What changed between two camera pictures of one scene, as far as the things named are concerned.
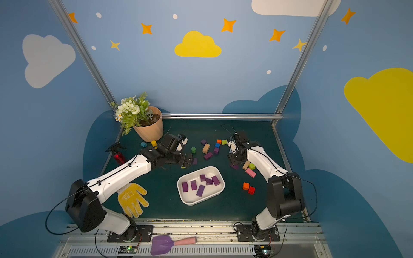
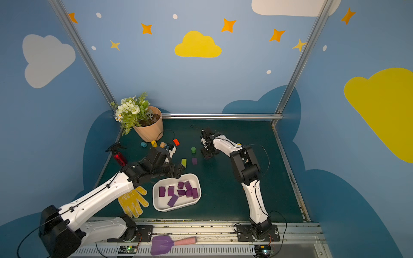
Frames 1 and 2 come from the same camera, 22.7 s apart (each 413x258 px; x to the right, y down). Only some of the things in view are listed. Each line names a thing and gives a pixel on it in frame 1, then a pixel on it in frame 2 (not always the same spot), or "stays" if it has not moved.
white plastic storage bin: [200, 185] to [160, 203]
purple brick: [185, 186] to [162, 191]
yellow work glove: [129, 198] stays
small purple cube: [215, 180] to [195, 194]
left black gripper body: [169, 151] to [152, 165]
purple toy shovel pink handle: [162, 244] stays
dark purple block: [209, 181] to [181, 192]
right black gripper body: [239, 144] to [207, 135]
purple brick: [200, 191] to [172, 201]
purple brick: [193, 185] to [171, 191]
